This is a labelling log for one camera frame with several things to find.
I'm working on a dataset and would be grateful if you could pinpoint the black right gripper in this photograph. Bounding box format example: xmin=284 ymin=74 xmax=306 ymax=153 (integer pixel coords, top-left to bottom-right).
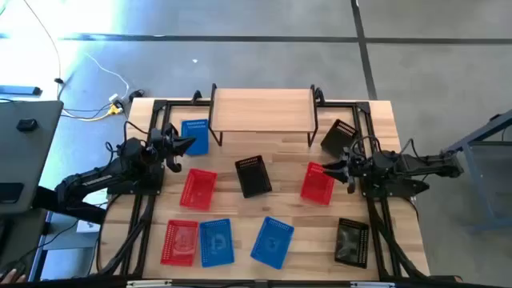
xmin=321 ymin=153 xmax=375 ymax=195

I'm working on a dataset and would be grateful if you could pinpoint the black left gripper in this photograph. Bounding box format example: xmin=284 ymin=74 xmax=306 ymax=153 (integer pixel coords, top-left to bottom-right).
xmin=150 ymin=122 xmax=198 ymax=174

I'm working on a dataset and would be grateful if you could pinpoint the blue plastic slotted basket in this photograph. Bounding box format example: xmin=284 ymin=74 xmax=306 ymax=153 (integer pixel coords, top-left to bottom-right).
xmin=250 ymin=216 xmax=296 ymax=271
xmin=198 ymin=218 xmax=236 ymax=269
xmin=180 ymin=118 xmax=210 ymax=157

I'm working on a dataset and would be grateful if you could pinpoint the red plastic slotted basket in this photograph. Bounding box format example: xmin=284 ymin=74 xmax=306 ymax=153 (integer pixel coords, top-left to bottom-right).
xmin=299 ymin=161 xmax=336 ymax=206
xmin=178 ymin=167 xmax=219 ymax=212
xmin=159 ymin=218 xmax=200 ymax=268

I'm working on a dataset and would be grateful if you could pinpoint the black plastic slotted basket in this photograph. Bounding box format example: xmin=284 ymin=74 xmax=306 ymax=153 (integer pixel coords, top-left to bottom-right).
xmin=234 ymin=154 xmax=274 ymax=199
xmin=334 ymin=217 xmax=370 ymax=270
xmin=319 ymin=118 xmax=360 ymax=159

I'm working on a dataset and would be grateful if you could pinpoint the wooden shelf with black legs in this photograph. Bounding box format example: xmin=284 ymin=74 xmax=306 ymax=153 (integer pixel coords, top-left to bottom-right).
xmin=207 ymin=82 xmax=321 ymax=148

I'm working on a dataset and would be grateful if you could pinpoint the white box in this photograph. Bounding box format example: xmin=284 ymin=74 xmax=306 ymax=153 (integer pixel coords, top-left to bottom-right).
xmin=82 ymin=190 xmax=109 ymax=235

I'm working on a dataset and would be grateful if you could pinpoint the black desk leg bar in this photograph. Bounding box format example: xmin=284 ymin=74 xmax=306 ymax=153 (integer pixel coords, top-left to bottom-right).
xmin=31 ymin=186 xmax=109 ymax=225

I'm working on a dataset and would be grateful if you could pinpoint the grey blue metal cart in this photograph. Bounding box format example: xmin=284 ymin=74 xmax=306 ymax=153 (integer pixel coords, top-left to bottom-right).
xmin=439 ymin=107 xmax=512 ymax=235

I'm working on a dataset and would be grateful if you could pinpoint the grey desk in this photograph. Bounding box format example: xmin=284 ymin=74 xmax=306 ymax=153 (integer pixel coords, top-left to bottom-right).
xmin=0 ymin=99 xmax=65 ymax=217

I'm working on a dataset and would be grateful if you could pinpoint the small black desk device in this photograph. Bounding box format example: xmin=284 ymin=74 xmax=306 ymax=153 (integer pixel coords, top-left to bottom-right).
xmin=15 ymin=118 xmax=39 ymax=133

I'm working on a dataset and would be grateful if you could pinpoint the dark blue flat bar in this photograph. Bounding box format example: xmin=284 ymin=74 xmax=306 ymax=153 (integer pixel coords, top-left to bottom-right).
xmin=0 ymin=84 xmax=43 ymax=97

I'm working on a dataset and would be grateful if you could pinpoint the black flat pad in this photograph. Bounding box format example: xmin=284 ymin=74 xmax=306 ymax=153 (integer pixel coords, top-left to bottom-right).
xmin=0 ymin=182 xmax=25 ymax=205

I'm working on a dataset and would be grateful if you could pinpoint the black computer mouse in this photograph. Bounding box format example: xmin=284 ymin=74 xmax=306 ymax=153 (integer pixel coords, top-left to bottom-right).
xmin=2 ymin=259 xmax=26 ymax=274

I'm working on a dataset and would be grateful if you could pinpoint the person's hand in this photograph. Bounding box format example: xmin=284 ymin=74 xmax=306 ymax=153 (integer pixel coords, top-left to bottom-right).
xmin=0 ymin=268 xmax=27 ymax=284

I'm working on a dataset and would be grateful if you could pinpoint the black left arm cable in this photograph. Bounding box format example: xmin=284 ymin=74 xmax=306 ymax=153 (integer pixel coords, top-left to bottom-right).
xmin=104 ymin=119 xmax=150 ymax=155

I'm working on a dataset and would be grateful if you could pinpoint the yellow floor cable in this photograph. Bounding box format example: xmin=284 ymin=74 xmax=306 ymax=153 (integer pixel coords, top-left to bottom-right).
xmin=22 ymin=0 xmax=64 ymax=101
xmin=59 ymin=104 xmax=123 ymax=122

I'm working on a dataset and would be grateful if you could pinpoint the white floor cable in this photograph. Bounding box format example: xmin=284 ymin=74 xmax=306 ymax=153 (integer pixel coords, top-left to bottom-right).
xmin=82 ymin=51 xmax=131 ymax=101

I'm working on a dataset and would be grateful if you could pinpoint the black rail with white strips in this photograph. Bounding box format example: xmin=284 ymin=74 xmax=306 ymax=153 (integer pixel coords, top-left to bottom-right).
xmin=91 ymin=274 xmax=465 ymax=288

